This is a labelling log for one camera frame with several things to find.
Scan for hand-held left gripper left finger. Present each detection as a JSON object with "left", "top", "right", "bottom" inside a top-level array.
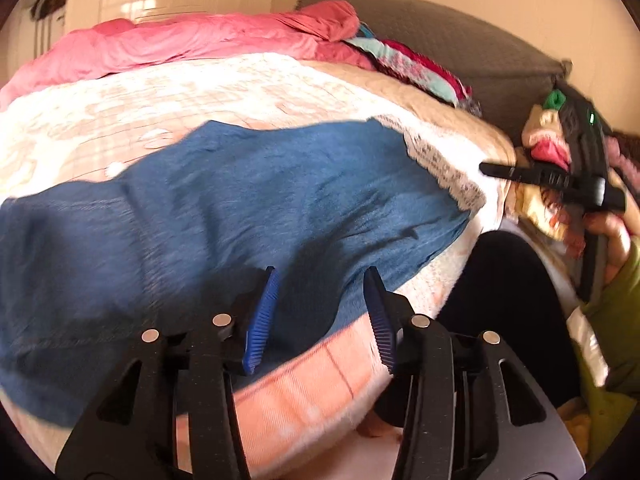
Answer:
[{"left": 55, "top": 266, "right": 281, "bottom": 480}]

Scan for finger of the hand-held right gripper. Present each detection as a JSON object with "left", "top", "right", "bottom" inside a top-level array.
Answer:
[{"left": 479, "top": 161, "right": 581, "bottom": 193}]

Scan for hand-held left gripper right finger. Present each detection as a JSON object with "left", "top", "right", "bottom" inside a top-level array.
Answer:
[{"left": 362, "top": 266, "right": 586, "bottom": 480}]

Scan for blue denim pants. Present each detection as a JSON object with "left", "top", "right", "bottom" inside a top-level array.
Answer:
[{"left": 0, "top": 119, "right": 473, "bottom": 423}]

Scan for person's right forearm green sleeve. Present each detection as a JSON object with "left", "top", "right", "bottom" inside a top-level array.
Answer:
[{"left": 597, "top": 240, "right": 640, "bottom": 393}]

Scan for person's right hand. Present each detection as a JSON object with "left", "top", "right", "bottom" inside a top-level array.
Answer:
[{"left": 586, "top": 211, "right": 633, "bottom": 287}]

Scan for colourful printed cloth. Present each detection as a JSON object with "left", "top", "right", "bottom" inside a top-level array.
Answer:
[{"left": 515, "top": 89, "right": 588, "bottom": 257}]

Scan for beige quilted bedspread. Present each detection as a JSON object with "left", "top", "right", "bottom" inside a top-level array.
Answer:
[{"left": 300, "top": 60, "right": 518, "bottom": 221}]

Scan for person's leg black trousers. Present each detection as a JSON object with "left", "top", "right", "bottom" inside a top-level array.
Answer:
[{"left": 372, "top": 230, "right": 583, "bottom": 438}]

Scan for grey padded headboard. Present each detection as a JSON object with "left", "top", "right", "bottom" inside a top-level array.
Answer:
[{"left": 295, "top": 0, "right": 573, "bottom": 133}]

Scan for striped colourful cloth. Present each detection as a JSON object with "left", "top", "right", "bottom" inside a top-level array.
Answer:
[{"left": 345, "top": 22, "right": 483, "bottom": 113}]

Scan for yellow cloth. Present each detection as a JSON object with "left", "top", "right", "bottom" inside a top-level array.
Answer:
[{"left": 556, "top": 400, "right": 595, "bottom": 442}]

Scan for person's green jacket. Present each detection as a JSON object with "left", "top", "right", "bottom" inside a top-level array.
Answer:
[{"left": 565, "top": 305, "right": 640, "bottom": 467}]

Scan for pink duvet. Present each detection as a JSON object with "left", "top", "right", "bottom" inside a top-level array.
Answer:
[{"left": 0, "top": 0, "right": 376, "bottom": 111}]

